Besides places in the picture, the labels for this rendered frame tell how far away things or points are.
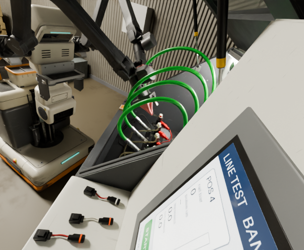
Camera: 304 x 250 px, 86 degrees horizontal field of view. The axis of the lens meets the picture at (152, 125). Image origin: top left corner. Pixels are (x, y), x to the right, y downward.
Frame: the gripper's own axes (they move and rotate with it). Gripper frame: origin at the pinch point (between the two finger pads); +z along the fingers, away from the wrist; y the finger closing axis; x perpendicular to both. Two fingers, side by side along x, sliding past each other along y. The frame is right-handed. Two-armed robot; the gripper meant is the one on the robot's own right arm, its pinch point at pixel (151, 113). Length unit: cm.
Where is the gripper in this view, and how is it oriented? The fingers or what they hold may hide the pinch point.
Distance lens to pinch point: 80.9
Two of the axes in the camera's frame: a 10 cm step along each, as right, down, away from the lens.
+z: 4.2, 8.6, 2.8
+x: 3.7, -4.5, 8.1
